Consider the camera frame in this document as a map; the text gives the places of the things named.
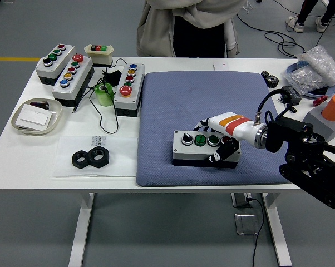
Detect black hex nut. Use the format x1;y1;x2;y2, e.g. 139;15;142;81
88;146;110;168
71;150;91;170

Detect grey five-button emergency-stop box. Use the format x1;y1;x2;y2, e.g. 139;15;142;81
112;62;145;117

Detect cream three-button switch box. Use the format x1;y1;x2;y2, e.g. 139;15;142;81
83;43;115;68

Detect black power adapter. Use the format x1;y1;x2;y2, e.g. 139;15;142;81
101;69;122;86

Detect thin black adapter cable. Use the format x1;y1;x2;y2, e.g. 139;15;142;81
72;58;126;135

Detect grey control box black knob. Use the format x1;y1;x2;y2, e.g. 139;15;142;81
35;43;76;86

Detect dark brown small block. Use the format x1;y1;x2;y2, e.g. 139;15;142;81
29;101;50;111

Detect white table leg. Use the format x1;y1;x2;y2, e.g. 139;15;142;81
260;192;293;267
68;193;95;267

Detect clear bubble wrap bag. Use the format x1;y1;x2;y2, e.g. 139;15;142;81
297;44;335;84
280;66;333;96

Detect blue-grey padded mat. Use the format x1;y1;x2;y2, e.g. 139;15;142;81
135;71;296;187

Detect black under-table power cable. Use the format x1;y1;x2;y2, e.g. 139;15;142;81
247;196;265;267

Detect black floor cable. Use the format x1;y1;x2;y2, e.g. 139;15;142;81
234;0;335;55

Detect grey under-table power box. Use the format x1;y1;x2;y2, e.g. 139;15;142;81
230;192;253;209

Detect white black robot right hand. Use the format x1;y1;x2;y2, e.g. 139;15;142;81
193;112;259;169

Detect clear plastic bag with label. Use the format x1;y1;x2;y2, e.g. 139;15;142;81
50;135;138;179

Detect black module green terminals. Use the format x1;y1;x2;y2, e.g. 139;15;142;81
277;85;303;106

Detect long grey five-button box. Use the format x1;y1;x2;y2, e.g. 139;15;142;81
51;53;95;108

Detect grey four-button control box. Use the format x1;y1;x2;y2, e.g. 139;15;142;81
171;130;242;169

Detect green tape roll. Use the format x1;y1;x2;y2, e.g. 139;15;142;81
94;82;114;107

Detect person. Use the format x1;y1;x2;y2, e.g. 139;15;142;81
285;0;335;33
136;0;248;58

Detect white wall switch plate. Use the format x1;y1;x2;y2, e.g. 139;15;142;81
16;106;53;129

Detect cream shallow tray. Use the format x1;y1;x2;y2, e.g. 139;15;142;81
11;98;63;137

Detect black metal gear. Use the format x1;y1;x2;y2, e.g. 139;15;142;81
260;70;279;89

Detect metal floor socket plate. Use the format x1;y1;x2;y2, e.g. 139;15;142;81
234;213;259;235

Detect grey wedge block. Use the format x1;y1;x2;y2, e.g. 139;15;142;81
302;107;335;142

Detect small red clip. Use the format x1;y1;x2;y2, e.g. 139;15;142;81
312;95;329;106

